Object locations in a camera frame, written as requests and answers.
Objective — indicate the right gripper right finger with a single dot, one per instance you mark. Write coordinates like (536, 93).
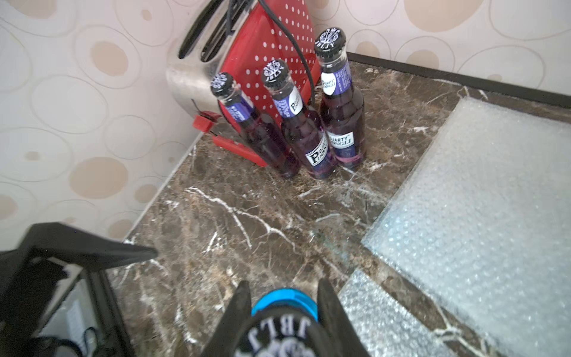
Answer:
(333, 318)

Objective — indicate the purple bottle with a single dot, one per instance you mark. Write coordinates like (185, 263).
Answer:
(259, 131)
(342, 105)
(301, 124)

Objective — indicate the purple bottle front left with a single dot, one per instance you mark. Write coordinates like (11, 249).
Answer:
(259, 131)

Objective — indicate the purple bottle rear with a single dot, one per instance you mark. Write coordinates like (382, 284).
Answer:
(342, 105)

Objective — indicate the stack of bubble wrap sheets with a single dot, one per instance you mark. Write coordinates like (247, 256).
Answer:
(482, 225)

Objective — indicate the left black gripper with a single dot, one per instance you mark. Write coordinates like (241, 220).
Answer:
(29, 279)

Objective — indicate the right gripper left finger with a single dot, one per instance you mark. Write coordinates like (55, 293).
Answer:
(227, 332)

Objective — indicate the blue liquid glass bottle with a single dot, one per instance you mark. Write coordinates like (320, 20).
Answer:
(283, 322)

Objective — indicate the red and chrome toaster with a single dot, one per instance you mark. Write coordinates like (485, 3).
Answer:
(239, 37)

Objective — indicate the purple bottle middle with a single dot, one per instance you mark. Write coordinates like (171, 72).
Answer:
(301, 124)

